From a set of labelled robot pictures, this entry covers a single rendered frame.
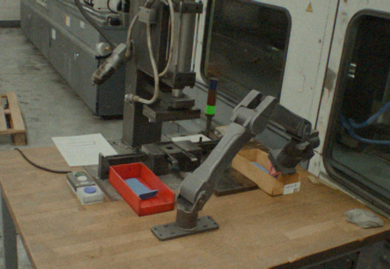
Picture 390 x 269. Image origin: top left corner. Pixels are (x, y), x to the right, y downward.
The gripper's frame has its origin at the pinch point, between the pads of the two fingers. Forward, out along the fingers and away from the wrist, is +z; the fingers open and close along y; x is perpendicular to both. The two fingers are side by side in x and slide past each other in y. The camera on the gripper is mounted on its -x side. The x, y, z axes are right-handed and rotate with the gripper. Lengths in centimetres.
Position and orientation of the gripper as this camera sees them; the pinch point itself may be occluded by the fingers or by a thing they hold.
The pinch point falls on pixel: (270, 175)
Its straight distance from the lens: 176.9
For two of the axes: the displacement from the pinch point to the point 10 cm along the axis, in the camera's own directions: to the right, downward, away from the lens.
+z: -3.6, 6.2, 7.0
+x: -8.6, 0.8, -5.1
